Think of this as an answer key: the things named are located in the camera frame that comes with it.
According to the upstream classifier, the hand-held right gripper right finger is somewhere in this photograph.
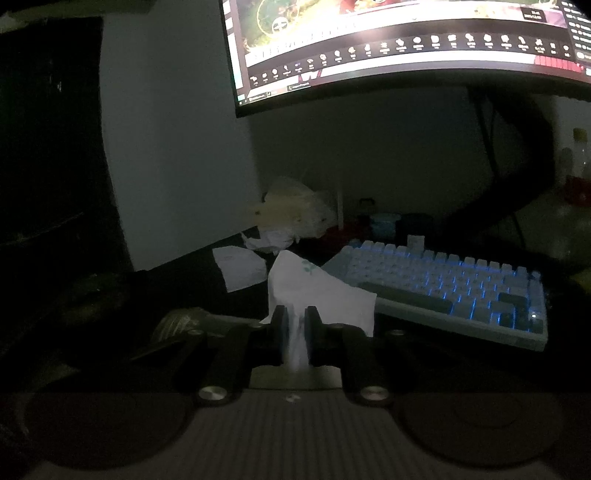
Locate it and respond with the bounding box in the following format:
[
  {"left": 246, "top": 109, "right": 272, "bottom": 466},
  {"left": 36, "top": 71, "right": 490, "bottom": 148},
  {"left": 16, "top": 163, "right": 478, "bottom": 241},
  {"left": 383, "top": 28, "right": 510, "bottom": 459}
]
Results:
[{"left": 304, "top": 305, "right": 419, "bottom": 408}]

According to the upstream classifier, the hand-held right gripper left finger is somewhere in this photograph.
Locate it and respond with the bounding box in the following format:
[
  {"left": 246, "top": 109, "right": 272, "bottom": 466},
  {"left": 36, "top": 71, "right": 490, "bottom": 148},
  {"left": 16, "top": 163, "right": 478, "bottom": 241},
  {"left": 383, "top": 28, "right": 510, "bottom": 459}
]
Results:
[{"left": 130, "top": 305, "right": 291, "bottom": 408}]

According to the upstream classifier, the white tissue with green print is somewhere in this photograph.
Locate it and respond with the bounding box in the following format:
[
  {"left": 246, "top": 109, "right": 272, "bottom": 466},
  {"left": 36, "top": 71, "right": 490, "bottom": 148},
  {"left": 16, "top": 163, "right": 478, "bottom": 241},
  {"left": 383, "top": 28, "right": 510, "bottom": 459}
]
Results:
[{"left": 259, "top": 250, "right": 377, "bottom": 370}]

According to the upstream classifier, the small blue container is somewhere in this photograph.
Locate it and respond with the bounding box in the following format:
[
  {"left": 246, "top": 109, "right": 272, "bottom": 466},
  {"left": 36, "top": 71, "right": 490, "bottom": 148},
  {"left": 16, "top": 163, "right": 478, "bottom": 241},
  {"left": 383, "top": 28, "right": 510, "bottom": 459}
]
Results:
[{"left": 368, "top": 212, "right": 402, "bottom": 239}]

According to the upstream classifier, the flat white paper sheet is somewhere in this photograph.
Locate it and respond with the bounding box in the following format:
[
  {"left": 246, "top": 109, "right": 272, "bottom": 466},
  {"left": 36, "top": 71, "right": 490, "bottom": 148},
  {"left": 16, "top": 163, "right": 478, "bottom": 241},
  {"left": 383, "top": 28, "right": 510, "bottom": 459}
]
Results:
[{"left": 211, "top": 246, "right": 269, "bottom": 294}]

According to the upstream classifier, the crumpled white tissue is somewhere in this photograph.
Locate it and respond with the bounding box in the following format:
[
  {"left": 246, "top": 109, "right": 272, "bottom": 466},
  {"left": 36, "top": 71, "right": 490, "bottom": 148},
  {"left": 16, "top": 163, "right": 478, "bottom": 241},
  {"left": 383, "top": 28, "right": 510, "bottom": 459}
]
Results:
[{"left": 240, "top": 228, "right": 298, "bottom": 256}]

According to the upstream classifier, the yellowish plastic bag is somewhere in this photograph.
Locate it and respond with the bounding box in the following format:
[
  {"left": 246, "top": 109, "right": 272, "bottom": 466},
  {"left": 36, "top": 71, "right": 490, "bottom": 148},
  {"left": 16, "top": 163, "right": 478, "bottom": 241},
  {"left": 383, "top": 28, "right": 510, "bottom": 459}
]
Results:
[{"left": 246, "top": 176, "right": 339, "bottom": 241}]

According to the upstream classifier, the backlit light blue keyboard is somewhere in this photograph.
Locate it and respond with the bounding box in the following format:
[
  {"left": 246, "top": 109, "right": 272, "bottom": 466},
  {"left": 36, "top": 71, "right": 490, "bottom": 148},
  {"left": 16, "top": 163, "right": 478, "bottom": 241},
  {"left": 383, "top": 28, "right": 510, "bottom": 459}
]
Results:
[{"left": 321, "top": 240, "right": 550, "bottom": 352}]

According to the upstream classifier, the black monitor stand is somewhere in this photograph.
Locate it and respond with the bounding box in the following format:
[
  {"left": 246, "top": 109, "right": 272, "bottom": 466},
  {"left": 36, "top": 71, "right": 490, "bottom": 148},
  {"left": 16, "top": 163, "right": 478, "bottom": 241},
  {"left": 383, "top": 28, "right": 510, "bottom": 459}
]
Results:
[{"left": 464, "top": 84, "right": 557, "bottom": 232}]

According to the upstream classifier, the dark cabinet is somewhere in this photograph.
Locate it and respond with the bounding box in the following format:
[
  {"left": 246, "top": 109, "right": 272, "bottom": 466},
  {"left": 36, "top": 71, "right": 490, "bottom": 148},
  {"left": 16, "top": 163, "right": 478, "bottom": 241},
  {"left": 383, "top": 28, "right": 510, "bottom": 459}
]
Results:
[{"left": 0, "top": 16, "right": 136, "bottom": 282}]

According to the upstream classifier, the curved computer monitor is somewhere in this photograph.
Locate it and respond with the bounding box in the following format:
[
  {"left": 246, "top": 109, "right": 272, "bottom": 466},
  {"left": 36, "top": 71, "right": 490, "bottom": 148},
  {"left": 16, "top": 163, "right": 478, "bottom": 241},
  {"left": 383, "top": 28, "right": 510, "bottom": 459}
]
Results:
[{"left": 218, "top": 0, "right": 591, "bottom": 119}]

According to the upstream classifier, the yellow cap bottle red label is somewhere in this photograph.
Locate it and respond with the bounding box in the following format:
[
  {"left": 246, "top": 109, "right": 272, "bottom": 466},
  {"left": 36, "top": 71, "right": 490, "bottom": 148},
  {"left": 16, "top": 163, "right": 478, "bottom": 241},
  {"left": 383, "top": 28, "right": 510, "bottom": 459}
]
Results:
[{"left": 569, "top": 128, "right": 591, "bottom": 207}]

